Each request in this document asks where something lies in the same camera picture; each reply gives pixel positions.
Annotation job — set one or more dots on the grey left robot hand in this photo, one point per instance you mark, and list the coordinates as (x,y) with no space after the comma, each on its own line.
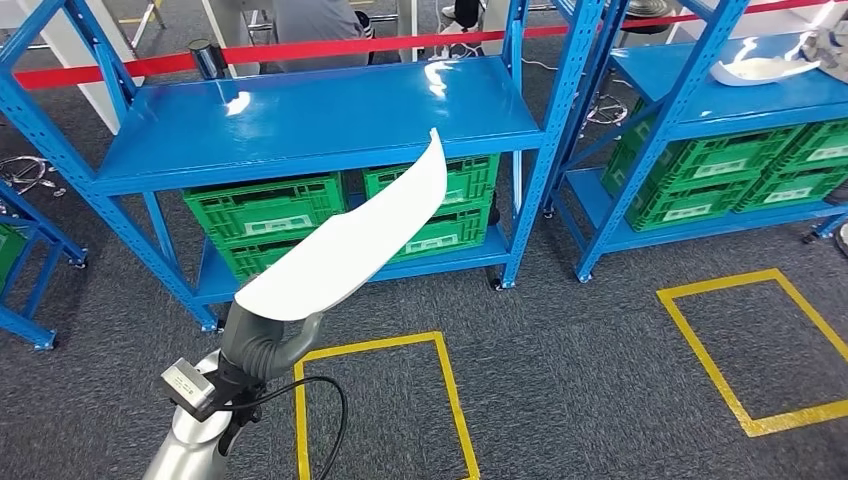
(248,328)

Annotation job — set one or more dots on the white curved plastic part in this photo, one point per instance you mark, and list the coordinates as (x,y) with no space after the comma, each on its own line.
(344,252)
(755,71)

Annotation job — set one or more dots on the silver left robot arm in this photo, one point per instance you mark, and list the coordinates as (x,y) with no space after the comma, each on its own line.
(192,450)

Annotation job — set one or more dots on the blue steel shelf rack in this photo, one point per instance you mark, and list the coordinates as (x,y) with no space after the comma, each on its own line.
(298,112)
(46,226)
(782,99)

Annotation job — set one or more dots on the white desk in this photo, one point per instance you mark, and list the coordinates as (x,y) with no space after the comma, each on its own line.
(232,33)
(495,26)
(106,99)

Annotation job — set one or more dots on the red barrier belt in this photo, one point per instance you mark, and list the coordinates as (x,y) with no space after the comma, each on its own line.
(298,52)

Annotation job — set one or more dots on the seated person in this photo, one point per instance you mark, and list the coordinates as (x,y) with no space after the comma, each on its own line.
(318,26)

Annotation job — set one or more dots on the white power strip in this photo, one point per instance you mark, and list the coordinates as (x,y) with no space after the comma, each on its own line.
(450,53)

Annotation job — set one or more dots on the standing person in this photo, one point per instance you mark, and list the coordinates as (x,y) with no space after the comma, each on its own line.
(467,12)

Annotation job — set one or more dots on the grey wheel hubcap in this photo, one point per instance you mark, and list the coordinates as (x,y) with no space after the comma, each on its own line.
(831,50)

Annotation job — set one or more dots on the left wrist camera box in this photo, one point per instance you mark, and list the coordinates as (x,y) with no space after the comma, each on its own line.
(189,387)

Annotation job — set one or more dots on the black belt post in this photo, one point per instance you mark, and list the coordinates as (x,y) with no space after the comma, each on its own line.
(206,60)

